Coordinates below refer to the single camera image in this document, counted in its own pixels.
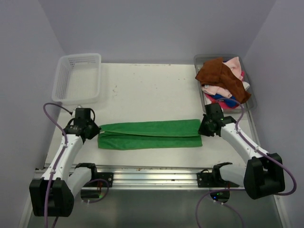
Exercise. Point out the grey plastic tray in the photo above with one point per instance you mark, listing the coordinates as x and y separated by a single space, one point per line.
206 99

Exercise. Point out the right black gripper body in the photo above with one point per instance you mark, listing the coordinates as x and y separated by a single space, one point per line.
209 120

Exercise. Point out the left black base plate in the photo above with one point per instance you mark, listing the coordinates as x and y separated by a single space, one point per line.
101 180

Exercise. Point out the aluminium mounting rail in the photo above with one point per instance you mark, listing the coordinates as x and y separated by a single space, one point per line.
153 178

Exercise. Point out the light pink towel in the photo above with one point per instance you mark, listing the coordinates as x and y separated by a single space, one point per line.
235 67

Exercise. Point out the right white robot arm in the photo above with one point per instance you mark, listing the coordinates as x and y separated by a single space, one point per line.
263 174

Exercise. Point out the blue towel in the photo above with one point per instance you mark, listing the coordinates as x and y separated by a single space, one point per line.
230 102

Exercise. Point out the brown towel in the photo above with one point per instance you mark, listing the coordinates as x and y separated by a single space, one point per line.
216 66

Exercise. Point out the green towel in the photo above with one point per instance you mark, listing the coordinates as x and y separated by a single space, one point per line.
150 135

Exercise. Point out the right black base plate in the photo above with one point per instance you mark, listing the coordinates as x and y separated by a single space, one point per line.
206 180

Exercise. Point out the magenta towel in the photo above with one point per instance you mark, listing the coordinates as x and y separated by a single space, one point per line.
227 81

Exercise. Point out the white plastic basket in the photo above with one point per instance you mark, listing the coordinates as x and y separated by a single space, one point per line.
77 79

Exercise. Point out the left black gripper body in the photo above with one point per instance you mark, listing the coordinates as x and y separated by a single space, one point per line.
89 124

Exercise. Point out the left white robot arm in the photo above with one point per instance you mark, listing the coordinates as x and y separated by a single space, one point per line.
53 194

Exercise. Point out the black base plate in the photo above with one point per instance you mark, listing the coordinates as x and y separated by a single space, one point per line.
101 180
206 180

